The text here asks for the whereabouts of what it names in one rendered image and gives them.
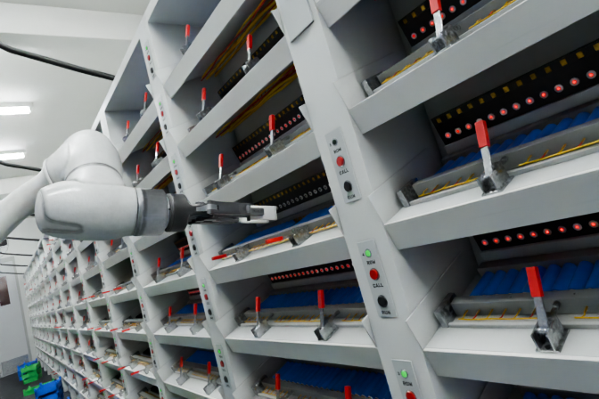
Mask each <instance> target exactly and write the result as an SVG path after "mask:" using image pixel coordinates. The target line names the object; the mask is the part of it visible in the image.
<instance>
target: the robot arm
mask: <svg viewBox="0 0 599 399"><path fill-rule="evenodd" d="M34 212H35V218H36V223H37V227H38V229H39V231H41V233H43V234H45V235H49V236H52V237H56V238H61V239H67V240H115V239H118V238H121V237H126V236H160V235H161V234H162V233H164V231H165V232H182V231H184V230H185V228H186V226H187V225H188V224H189V225H192V224H232V223H239V222H240V223H258V224H267V223H269V220H276V219H277V214H276V206H251V205H250V203H239V202H224V201H214V200H211V199H210V200H207V203H205V202H202V201H198V202H195V204H192V205H191V204H190V203H189V202H188V198H187V197H186V196H185V195H184V194H177V193H168V194H166V193H165V192H164V191H163V190H162V189H160V190H157V189H142V188H130V187H127V186H126V184H125V183H124V182H123V168H122V164H121V160H120V156H119V153H118V151H117V149H116V148H115V147H114V145H113V144H112V143H111V141H110V140H109V138H108V137H107V136H106V135H104V134H102V133H100V132H97V131H95V130H82V131H78V132H76V133H75V134H73V135H71V136H70V137H69V138H68V139H67V140H66V141H65V143H64V144H63V145H62V146H61V147H60V148H59V149H58V150H57V151H56V152H55V153H54V154H53V155H51V156H50V157H49V158H48V159H46V160H44V163H43V168H42V170H41V172H40V173H39V174H38V175H36V176H35V177H33V178H32V179H30V180H29V181H27V182H26V183H24V184H23V185H22V186H20V187H19V188H18V189H16V190H15V191H13V192H12V193H10V194H9V195H8V196H7V197H5V198H4V199H3V200H1V201H0V243H1V242H2V241H3V240H4V239H5V238H6V237H7V236H8V235H9V234H10V233H11V232H12V231H13V230H14V229H15V228H16V227H17V226H18V225H19V224H20V223H22V222H23V221H24V220H25V219H26V218H27V217H28V216H30V215H31V214H32V213H34Z"/></svg>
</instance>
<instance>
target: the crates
mask: <svg viewBox="0 0 599 399"><path fill-rule="evenodd" d="M17 368H18V376H19V381H23V385H25V384H28V383H30V382H33V381H36V380H39V379H40V378H41V377H42V369H41V364H40V361H38V362H37V358H36V360H35V361H32V362H27V363H25V362H24V363H23V364H22V365H21V366H19V365H18V366H17ZM39 372H40V373H39ZM23 394H24V396H27V395H32V394H35V397H36V399H64V396H63V387H62V378H61V376H60V377H59V379H57V380H54V379H52V381H49V382H46V383H44V384H42V383H39V385H38V386H35V387H30V386H29V389H27V390H26V391H25V389H24V390H23Z"/></svg>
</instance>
